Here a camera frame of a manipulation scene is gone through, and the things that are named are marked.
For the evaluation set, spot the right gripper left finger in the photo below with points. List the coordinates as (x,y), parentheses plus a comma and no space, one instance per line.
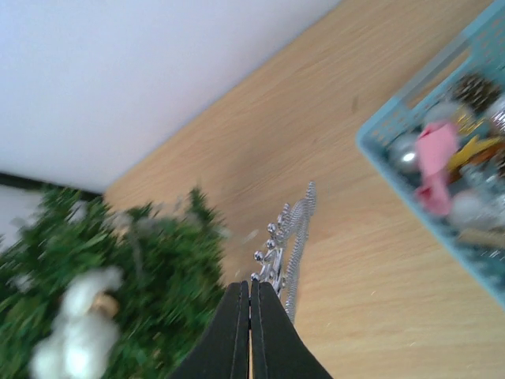
(223,350)

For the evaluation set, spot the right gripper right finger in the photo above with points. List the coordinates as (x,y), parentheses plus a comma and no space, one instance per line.
(277,349)

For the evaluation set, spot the small green christmas tree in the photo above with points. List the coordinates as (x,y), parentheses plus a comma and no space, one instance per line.
(161,316)

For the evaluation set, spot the white cotton boll ornament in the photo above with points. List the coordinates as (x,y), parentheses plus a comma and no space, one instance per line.
(84,332)

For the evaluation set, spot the clear string lights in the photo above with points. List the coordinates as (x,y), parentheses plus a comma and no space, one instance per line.
(67,235)

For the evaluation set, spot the pink fluffy ornament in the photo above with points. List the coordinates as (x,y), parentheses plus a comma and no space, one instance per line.
(436,144)

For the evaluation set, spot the light blue plastic basket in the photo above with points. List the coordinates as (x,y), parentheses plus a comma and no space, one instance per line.
(473,231)

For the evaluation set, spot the gold reindeer ornament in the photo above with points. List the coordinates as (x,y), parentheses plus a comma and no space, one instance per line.
(475,138)

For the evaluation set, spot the frosted pine cone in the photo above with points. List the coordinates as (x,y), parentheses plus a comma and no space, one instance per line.
(476,91)

